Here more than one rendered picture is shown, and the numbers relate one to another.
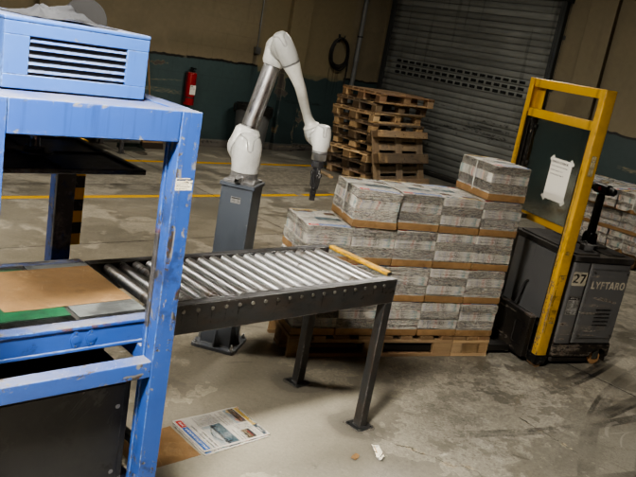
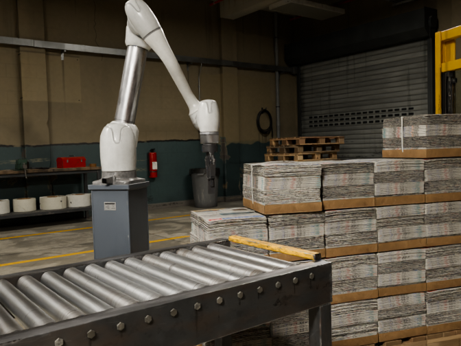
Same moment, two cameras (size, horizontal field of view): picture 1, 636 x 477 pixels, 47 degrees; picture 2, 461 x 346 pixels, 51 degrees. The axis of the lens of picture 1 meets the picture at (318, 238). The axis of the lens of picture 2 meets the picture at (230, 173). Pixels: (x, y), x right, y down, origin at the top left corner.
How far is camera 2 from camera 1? 208 cm
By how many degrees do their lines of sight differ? 13
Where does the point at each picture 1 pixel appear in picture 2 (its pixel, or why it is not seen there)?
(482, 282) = (444, 260)
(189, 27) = (145, 119)
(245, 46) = (191, 127)
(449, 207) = (382, 173)
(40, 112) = not seen: outside the picture
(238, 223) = (118, 235)
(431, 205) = (359, 174)
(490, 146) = not seen: hidden behind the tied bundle
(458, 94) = (361, 130)
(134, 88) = not seen: outside the picture
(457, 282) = (414, 265)
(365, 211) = (278, 193)
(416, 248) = (354, 230)
